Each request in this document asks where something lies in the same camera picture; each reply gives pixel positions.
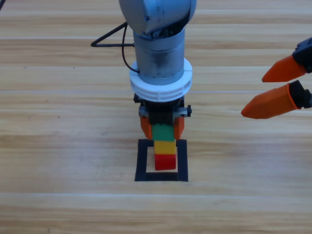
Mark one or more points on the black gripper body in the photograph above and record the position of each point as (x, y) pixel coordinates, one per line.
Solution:
(161, 114)

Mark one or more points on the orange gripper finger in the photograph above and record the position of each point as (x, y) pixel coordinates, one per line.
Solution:
(270, 104)
(147, 128)
(285, 70)
(179, 128)

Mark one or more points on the green wooden cube block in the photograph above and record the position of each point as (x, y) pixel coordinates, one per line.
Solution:
(162, 132)

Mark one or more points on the yellow wooden cube block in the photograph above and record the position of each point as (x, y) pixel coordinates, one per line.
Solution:
(164, 147)

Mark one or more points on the red wooden cube block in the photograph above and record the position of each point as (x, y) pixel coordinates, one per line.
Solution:
(165, 162)

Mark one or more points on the white round mounting flange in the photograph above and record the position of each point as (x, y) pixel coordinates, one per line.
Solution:
(158, 95)

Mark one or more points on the black tape square outline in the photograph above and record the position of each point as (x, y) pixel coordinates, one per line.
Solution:
(182, 165)

